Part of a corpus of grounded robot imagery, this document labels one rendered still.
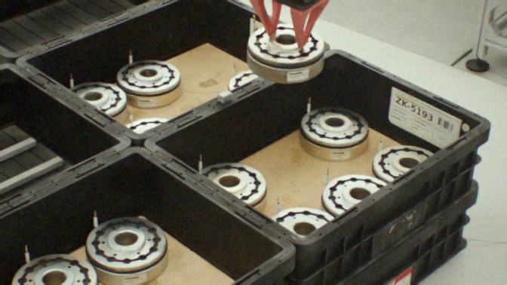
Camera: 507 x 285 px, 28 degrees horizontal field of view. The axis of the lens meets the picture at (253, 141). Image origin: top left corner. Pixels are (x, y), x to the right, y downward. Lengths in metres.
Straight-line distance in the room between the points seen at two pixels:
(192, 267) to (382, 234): 0.25
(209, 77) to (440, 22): 2.18
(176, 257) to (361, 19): 2.52
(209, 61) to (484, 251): 0.56
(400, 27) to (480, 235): 2.18
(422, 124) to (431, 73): 0.51
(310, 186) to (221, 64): 0.37
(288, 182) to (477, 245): 0.32
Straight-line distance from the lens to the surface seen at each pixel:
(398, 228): 1.36
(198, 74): 1.70
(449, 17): 3.83
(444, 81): 2.00
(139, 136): 1.36
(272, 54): 1.33
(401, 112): 1.53
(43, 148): 1.54
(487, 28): 3.43
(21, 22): 1.90
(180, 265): 1.30
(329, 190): 1.39
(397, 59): 2.05
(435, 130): 1.50
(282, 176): 1.46
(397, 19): 3.78
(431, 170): 1.34
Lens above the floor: 1.69
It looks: 34 degrees down
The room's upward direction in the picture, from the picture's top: 2 degrees clockwise
